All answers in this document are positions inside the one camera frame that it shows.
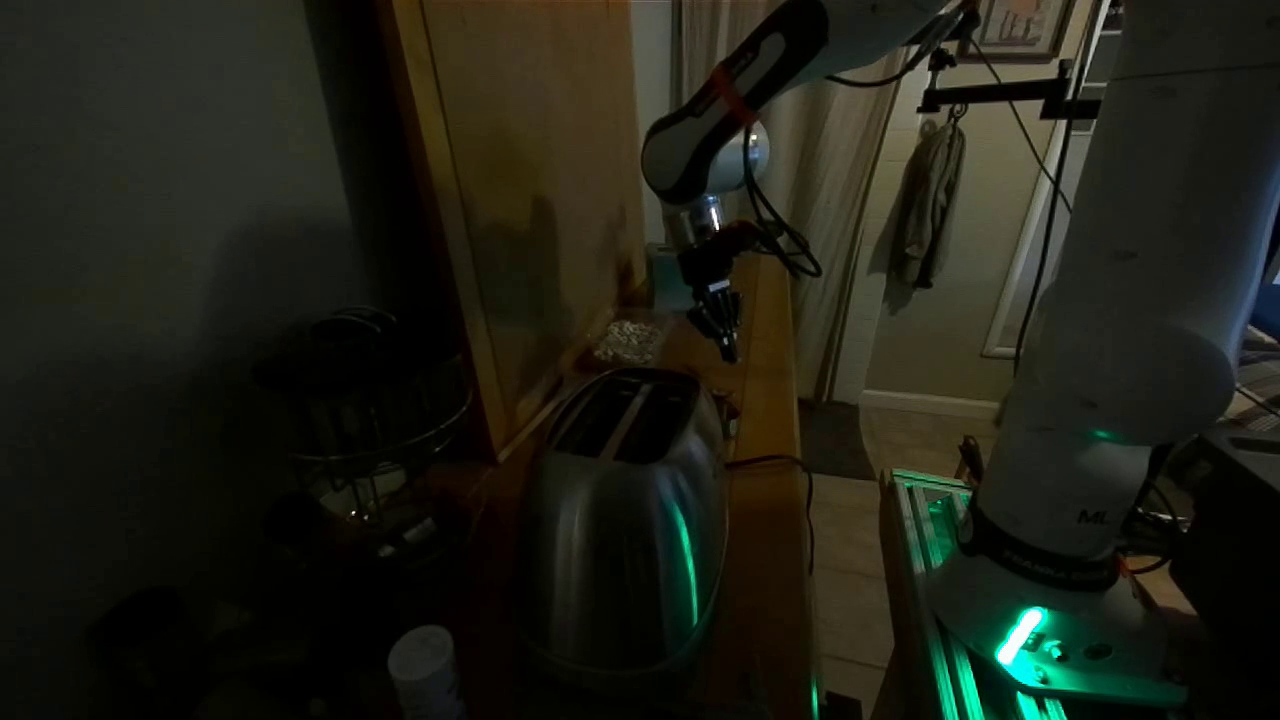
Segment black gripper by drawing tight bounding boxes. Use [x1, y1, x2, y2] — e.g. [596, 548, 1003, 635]
[677, 223, 753, 369]

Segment clear dish with white pieces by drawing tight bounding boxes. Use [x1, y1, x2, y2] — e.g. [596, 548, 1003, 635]
[593, 311, 677, 374]

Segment wooden cabinet side panel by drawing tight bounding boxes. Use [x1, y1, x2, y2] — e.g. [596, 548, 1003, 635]
[375, 0, 658, 463]

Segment silver two-slot toaster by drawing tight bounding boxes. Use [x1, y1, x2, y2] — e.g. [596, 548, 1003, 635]
[517, 365, 735, 693]

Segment hanging grey towel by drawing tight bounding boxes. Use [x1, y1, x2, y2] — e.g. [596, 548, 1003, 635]
[882, 112, 972, 311]

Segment white cylindrical cup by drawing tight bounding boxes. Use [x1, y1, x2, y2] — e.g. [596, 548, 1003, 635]
[383, 620, 466, 720]

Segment black equipment box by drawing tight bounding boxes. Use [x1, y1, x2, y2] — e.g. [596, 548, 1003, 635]
[1173, 432, 1280, 671]

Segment dark round container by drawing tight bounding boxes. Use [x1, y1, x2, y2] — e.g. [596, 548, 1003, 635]
[85, 584, 217, 720]

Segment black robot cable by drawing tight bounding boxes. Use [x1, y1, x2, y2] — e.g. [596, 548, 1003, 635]
[735, 117, 830, 284]

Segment black toaster power cord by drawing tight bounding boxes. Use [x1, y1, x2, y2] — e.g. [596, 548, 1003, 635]
[723, 449, 822, 576]

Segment aluminium frame with green light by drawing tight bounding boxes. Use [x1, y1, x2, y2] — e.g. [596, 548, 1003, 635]
[875, 463, 1204, 720]

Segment white door frame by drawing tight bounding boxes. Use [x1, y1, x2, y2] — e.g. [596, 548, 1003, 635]
[980, 0, 1135, 365]

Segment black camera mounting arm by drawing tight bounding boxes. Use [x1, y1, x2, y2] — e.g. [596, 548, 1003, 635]
[911, 36, 1111, 130]

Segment framed wall picture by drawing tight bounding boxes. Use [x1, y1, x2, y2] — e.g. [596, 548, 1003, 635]
[976, 0, 1079, 64]

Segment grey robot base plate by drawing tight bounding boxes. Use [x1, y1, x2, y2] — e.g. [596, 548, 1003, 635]
[930, 554, 1193, 712]

